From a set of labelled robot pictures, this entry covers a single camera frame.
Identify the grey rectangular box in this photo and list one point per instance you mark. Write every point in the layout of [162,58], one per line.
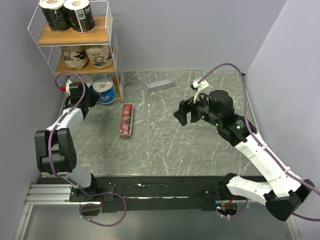
[160,85]

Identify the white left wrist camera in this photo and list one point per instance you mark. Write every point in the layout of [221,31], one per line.
[65,89]

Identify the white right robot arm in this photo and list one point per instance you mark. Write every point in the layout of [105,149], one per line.
[283,192]

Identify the brown paper towel roll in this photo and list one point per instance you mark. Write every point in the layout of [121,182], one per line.
[99,56]
[75,56]

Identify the blue paper towel roll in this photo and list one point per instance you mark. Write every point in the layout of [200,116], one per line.
[104,86]
[86,78]

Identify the white wire wooden shelf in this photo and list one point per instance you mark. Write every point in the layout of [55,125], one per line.
[49,43]

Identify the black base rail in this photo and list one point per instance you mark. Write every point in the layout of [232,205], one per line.
[148,193]

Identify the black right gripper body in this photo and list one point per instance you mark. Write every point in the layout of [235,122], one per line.
[200,109]

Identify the red toothpaste box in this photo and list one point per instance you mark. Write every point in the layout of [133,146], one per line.
[126,121]

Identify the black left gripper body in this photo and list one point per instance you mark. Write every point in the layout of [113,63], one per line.
[91,98]

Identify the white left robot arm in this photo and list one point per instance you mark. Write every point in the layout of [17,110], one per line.
[54,148]

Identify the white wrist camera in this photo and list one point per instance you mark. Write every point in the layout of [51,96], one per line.
[199,86]
[65,89]

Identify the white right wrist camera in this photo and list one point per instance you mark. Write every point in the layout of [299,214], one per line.
[199,86]

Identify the black paper towel roll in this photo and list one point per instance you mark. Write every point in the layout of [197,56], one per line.
[55,14]
[80,15]

